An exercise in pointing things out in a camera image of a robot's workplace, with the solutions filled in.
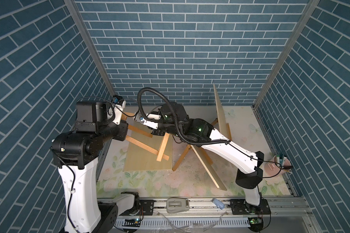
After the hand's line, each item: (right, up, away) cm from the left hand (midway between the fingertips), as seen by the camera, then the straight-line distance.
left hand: (127, 121), depth 57 cm
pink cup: (+78, -26, +26) cm, 86 cm away
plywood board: (+38, -28, +27) cm, 55 cm away
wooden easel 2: (+55, -6, +47) cm, 73 cm away
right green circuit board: (+59, -52, +15) cm, 80 cm away
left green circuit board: (-2, -52, +15) cm, 54 cm away
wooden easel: (+13, -13, -1) cm, 18 cm away
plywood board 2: (+42, +3, +17) cm, 45 cm away
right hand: (+8, +3, +3) cm, 9 cm away
